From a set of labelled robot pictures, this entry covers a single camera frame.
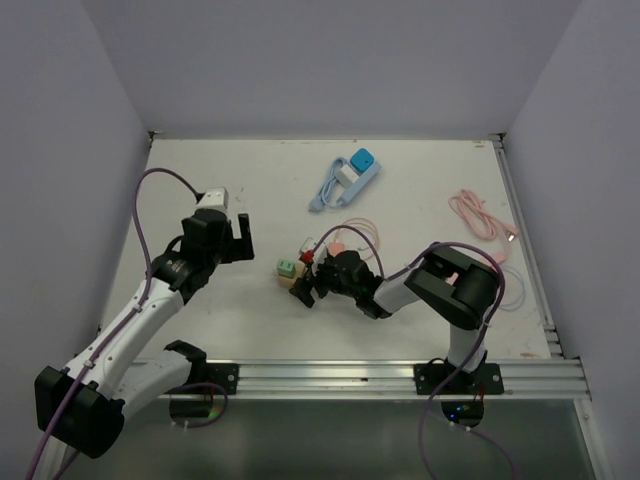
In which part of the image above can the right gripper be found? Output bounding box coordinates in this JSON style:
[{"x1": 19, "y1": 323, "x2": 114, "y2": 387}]
[{"x1": 290, "y1": 254, "x2": 360, "y2": 307}]

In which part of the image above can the beige cube socket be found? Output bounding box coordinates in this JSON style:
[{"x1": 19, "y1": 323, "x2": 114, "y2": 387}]
[{"x1": 277, "y1": 262, "x2": 307, "y2": 289}]

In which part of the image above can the green plug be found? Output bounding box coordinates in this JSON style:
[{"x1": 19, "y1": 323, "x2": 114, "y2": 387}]
[{"x1": 276, "y1": 259, "x2": 296, "y2": 279}]

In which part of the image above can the pink charger plug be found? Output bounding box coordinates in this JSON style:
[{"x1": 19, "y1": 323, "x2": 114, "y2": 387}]
[{"x1": 327, "y1": 242, "x2": 346, "y2": 256}]

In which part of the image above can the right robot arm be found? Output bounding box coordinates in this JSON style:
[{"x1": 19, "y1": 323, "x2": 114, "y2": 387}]
[{"x1": 289, "y1": 242, "x2": 505, "y2": 393}]

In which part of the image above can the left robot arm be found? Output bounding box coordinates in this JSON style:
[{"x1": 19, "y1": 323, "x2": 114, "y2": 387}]
[{"x1": 34, "y1": 207, "x2": 255, "y2": 459}]

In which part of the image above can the white charger plug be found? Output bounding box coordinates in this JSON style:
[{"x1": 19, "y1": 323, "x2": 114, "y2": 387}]
[{"x1": 335, "y1": 164, "x2": 359, "y2": 188}]

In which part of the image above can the light blue power strip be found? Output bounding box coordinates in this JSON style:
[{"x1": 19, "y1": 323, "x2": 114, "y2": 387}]
[{"x1": 308, "y1": 158, "x2": 381, "y2": 213}]

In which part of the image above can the blue square charger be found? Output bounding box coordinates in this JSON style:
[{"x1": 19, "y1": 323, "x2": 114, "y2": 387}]
[{"x1": 349, "y1": 148, "x2": 375, "y2": 174}]

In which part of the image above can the pink power strip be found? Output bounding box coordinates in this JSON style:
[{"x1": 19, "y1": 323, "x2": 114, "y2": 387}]
[{"x1": 446, "y1": 273, "x2": 459, "y2": 285}]

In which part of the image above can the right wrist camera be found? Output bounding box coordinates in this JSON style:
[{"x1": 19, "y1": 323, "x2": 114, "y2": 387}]
[{"x1": 299, "y1": 237, "x2": 327, "y2": 265}]

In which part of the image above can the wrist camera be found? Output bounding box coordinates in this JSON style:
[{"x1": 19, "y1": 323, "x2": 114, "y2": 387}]
[
  {"x1": 196, "y1": 187, "x2": 229, "y2": 215},
  {"x1": 299, "y1": 237, "x2": 327, "y2": 265}
]

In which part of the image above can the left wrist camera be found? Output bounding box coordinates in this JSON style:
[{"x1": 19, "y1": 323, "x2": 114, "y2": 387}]
[{"x1": 196, "y1": 187, "x2": 229, "y2": 215}]

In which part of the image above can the thin pink charger cable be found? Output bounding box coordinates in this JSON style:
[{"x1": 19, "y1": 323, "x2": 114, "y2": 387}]
[{"x1": 329, "y1": 217, "x2": 382, "y2": 261}]

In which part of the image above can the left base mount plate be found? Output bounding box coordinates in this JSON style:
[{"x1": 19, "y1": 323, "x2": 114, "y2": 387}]
[{"x1": 169, "y1": 362, "x2": 240, "y2": 396}]

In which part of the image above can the base mount plate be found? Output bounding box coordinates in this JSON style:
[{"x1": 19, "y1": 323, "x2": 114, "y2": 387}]
[
  {"x1": 169, "y1": 362, "x2": 240, "y2": 396},
  {"x1": 412, "y1": 357, "x2": 503, "y2": 399}
]

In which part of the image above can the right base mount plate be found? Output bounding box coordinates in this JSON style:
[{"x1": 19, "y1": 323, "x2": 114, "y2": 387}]
[{"x1": 412, "y1": 357, "x2": 503, "y2": 399}]

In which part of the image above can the coiled pink cable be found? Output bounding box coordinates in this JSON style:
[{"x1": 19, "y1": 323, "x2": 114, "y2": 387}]
[{"x1": 448, "y1": 188, "x2": 521, "y2": 264}]

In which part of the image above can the lilac thin cable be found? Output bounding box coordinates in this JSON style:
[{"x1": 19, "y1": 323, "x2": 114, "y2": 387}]
[{"x1": 497, "y1": 264, "x2": 527, "y2": 312}]

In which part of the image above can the aluminium front rail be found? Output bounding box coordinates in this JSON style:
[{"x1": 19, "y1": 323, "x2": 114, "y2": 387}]
[{"x1": 207, "y1": 359, "x2": 590, "y2": 400}]

